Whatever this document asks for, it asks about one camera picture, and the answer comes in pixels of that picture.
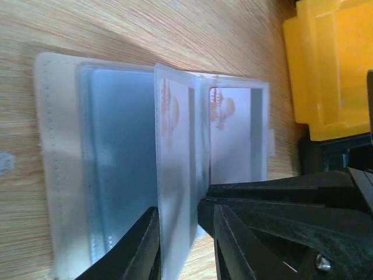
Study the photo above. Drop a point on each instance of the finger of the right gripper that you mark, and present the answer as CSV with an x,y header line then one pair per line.
x,y
315,242
347,189

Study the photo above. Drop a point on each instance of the white card with black stripe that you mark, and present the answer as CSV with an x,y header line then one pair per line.
x,y
175,149

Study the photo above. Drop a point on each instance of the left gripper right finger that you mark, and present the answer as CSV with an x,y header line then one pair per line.
x,y
239,254

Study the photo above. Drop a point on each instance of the beige card holder wallet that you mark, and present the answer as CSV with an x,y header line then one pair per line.
x,y
99,124

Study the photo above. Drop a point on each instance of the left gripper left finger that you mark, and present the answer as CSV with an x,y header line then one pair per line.
x,y
135,256

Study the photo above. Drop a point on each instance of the yellow bin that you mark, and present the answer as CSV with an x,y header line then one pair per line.
x,y
329,52

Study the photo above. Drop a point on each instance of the black bin with teal cards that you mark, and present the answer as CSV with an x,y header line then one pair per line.
x,y
336,154

